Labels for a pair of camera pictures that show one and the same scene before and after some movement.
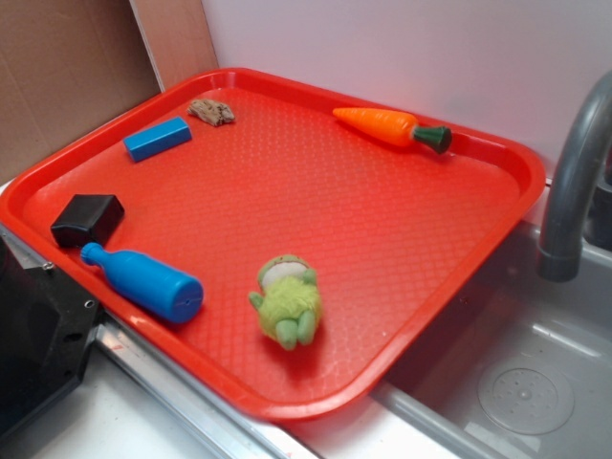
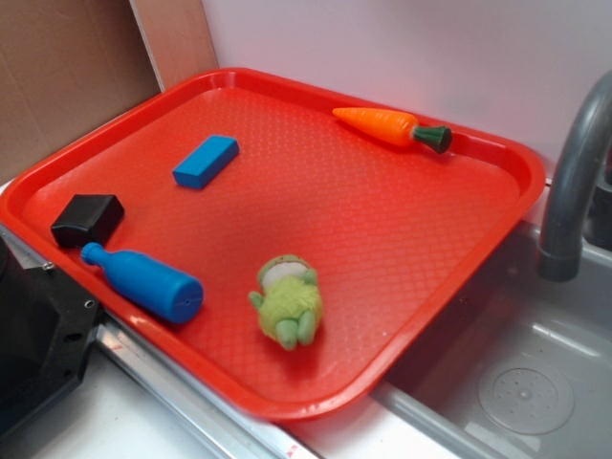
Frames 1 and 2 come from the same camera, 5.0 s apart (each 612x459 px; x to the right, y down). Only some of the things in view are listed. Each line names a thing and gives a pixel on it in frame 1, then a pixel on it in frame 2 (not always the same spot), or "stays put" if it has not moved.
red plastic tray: x=277 y=246 stays put
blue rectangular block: x=159 y=139 -> x=206 y=161
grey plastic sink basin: x=521 y=367 stays put
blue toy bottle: x=146 y=282 stays put
